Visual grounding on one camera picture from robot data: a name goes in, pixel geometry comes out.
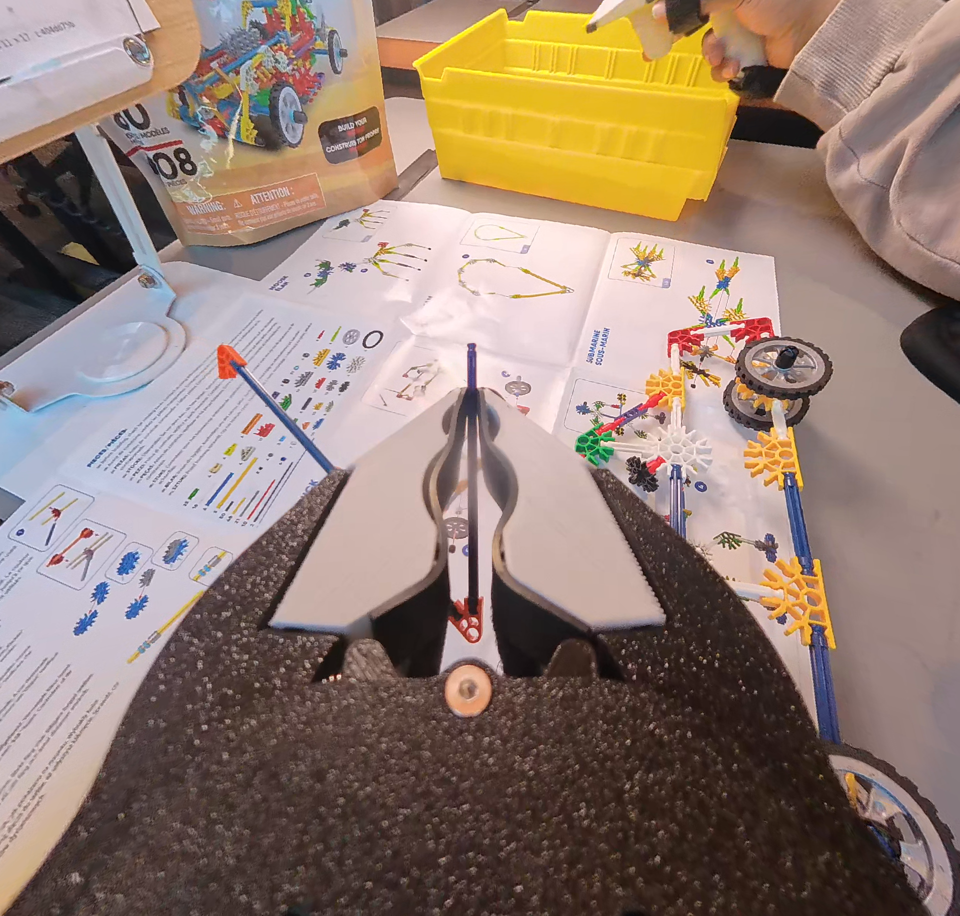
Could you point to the orange toy connector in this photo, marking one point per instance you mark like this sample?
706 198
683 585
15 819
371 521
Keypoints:
467 610
228 358

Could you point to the white paper on clipboard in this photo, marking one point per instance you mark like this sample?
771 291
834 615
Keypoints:
68 16

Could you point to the yellow plastic bin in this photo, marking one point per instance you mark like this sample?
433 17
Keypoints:
570 121

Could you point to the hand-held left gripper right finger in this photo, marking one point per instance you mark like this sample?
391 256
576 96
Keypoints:
585 556

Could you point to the black rounded object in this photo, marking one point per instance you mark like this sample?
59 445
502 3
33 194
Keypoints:
933 349

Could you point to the wooden clipboard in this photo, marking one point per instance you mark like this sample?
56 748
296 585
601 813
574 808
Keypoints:
173 61

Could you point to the blue toy rod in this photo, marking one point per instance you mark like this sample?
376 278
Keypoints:
470 369
285 418

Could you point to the white instruction sheet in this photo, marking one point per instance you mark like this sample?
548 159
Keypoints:
450 304

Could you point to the toy packaging bag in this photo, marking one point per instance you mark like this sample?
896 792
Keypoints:
270 76

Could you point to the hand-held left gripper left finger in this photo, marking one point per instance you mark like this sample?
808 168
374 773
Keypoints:
353 556

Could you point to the colourful construction toy model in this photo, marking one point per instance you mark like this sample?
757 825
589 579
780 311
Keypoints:
683 448

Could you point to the person's right forearm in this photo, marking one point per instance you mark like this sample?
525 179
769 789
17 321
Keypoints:
900 136

